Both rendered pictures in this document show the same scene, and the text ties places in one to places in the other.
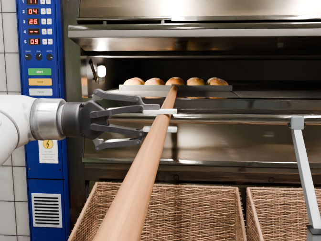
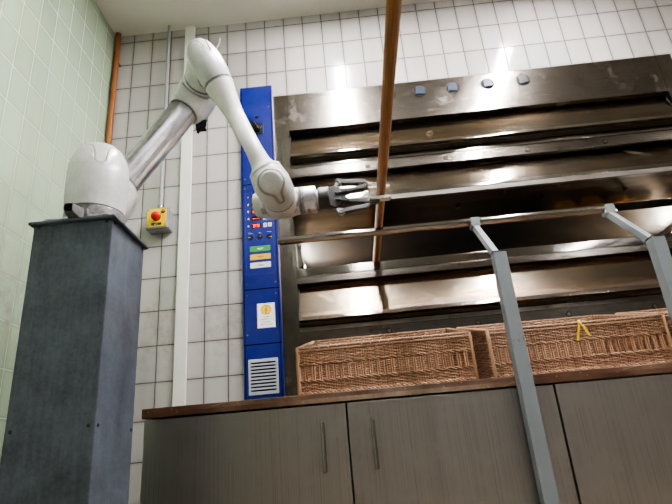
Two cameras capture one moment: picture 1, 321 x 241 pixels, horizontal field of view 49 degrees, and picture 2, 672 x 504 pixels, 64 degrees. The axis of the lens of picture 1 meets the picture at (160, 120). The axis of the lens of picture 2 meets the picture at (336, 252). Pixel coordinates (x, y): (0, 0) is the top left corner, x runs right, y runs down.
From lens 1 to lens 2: 1.26 m
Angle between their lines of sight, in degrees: 31
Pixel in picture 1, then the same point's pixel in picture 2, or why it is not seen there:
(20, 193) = (235, 366)
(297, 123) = (475, 221)
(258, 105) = (452, 258)
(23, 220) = (236, 396)
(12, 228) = not seen: hidden behind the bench
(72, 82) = (288, 257)
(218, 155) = (425, 303)
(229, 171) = (437, 318)
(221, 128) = (424, 283)
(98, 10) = not seen: hidden behind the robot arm
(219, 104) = (418, 262)
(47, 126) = (309, 195)
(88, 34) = not seen: hidden behind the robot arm
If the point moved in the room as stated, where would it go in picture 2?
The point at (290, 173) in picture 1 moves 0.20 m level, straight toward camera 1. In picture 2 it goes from (493, 313) to (489, 301)
